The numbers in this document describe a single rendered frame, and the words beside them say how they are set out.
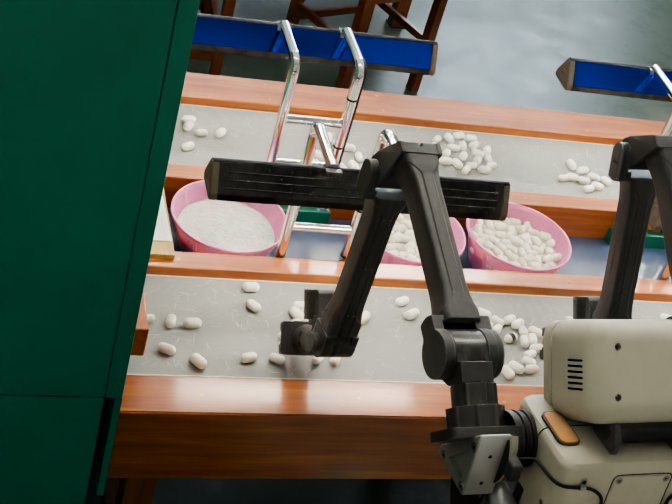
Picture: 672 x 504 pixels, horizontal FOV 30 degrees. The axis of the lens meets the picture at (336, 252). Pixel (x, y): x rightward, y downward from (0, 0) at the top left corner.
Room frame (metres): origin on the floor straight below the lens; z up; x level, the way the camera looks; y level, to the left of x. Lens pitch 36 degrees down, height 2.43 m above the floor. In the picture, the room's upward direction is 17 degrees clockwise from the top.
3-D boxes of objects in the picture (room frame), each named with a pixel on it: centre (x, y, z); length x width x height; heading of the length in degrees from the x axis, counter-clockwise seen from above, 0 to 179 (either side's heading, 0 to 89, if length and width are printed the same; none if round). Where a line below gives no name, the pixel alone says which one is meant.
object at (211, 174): (2.08, -0.01, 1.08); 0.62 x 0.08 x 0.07; 112
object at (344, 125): (2.53, 0.17, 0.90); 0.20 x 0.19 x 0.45; 112
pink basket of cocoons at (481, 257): (2.55, -0.41, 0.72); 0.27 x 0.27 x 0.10
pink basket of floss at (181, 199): (2.28, 0.25, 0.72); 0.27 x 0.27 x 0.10
